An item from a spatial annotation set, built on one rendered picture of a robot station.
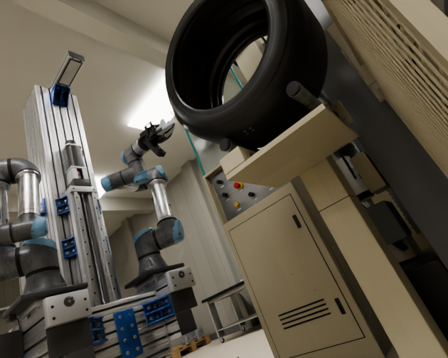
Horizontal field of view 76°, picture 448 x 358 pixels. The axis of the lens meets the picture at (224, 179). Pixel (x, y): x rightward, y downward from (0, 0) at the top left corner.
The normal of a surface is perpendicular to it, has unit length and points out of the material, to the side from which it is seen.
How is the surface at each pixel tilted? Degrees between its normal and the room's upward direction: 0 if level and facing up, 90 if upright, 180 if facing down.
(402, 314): 90
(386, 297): 90
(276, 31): 96
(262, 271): 90
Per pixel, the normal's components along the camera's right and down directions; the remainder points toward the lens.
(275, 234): -0.61, -0.10
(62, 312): 0.67, -0.53
